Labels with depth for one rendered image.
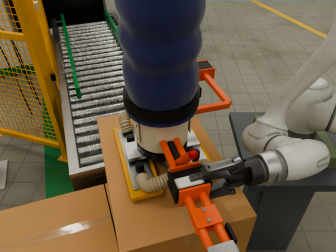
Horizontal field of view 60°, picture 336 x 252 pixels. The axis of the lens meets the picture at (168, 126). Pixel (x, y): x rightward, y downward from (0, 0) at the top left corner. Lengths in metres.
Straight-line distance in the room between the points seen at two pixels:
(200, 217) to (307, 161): 0.33
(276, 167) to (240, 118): 0.78
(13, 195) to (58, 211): 0.95
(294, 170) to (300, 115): 0.48
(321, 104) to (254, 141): 0.40
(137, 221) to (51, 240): 0.59
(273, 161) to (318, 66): 0.29
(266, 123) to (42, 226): 1.02
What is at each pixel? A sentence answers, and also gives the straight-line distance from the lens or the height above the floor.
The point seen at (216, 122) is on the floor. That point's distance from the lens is 2.73.
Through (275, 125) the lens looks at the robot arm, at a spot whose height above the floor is 1.11.
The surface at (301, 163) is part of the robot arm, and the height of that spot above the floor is 1.12.
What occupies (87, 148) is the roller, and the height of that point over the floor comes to 0.55.
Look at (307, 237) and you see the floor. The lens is 2.11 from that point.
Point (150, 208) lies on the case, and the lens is 0.89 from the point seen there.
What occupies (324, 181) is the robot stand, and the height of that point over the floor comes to 0.75.
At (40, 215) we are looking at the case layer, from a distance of 1.47.
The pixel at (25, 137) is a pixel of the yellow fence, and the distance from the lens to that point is 2.60.
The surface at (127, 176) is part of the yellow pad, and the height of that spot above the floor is 0.97.
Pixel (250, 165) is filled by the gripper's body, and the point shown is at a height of 1.12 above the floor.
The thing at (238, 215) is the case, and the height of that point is 0.94.
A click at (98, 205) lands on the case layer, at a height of 0.54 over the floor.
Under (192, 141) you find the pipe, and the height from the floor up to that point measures 1.00.
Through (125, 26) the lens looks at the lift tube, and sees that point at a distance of 0.72.
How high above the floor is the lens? 1.67
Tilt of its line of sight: 39 degrees down
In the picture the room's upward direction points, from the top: straight up
